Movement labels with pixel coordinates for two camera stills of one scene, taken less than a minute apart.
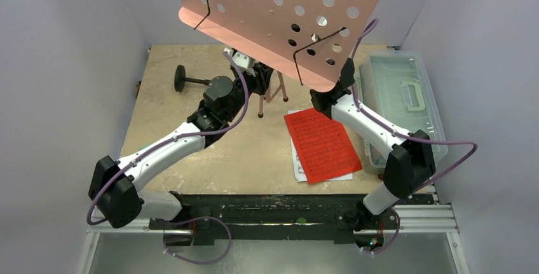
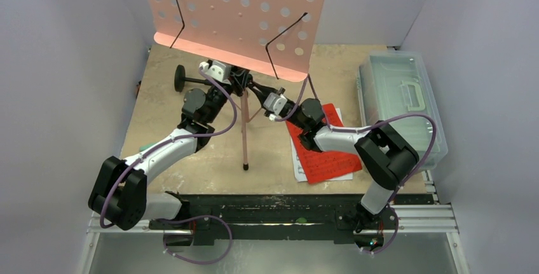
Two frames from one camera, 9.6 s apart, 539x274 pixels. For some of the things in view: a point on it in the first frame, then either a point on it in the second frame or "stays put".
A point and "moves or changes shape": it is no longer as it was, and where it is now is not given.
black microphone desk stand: (180, 79) stays put
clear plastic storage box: (397, 88) stays put
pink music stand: (309, 22) moves or changes shape
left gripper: (260, 81) to (238, 75)
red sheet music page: (323, 145) stays put
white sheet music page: (299, 171) stays put
